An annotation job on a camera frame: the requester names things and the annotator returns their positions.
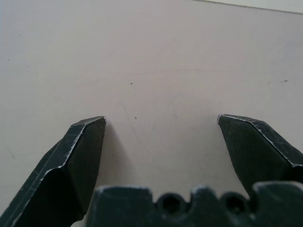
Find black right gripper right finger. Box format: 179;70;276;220
217;113;303;199

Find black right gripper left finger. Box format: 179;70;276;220
0;115;107;227

